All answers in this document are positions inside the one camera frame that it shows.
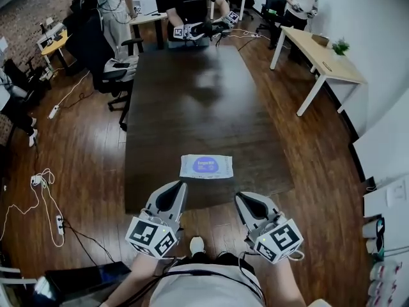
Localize person's black trousers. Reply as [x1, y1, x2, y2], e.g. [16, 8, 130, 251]
[178, 251, 256, 274]

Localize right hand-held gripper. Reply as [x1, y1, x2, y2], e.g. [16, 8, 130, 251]
[235, 191, 305, 264]

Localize black glossy case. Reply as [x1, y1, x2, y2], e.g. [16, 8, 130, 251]
[43, 260, 132, 304]

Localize person's white shoe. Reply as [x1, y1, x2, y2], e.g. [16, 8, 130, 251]
[189, 236, 206, 256]

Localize white floor cable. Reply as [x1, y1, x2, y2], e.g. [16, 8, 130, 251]
[0, 168, 66, 248]

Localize white cabinet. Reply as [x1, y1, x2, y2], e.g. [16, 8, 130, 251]
[362, 174, 409, 307]

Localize black office chair with armrests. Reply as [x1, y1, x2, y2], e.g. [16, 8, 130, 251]
[65, 13, 145, 132]

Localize person's right forearm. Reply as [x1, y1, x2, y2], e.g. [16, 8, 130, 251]
[270, 256, 308, 307]

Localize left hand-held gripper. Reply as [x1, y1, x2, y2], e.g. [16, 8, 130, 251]
[125, 180, 189, 260]

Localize light wooden desk white legs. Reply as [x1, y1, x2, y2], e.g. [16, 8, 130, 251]
[269, 25, 369, 117]

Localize yellow round table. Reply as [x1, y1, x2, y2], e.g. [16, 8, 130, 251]
[40, 29, 70, 69]

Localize light desk black legs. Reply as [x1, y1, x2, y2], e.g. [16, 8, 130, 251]
[127, 11, 169, 50]

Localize person's white shirt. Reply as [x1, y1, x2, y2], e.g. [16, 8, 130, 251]
[149, 262, 266, 307]

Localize white wet wipes pack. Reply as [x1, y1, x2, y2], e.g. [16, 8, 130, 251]
[178, 153, 235, 180]

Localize brown cardboard box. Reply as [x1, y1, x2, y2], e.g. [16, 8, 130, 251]
[311, 33, 330, 47]

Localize person's left forearm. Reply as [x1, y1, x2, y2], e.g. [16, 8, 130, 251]
[107, 253, 175, 307]

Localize small green potted plant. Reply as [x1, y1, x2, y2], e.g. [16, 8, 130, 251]
[331, 38, 351, 56]

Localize white box appliance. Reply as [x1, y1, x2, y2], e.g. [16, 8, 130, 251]
[132, 0, 158, 16]

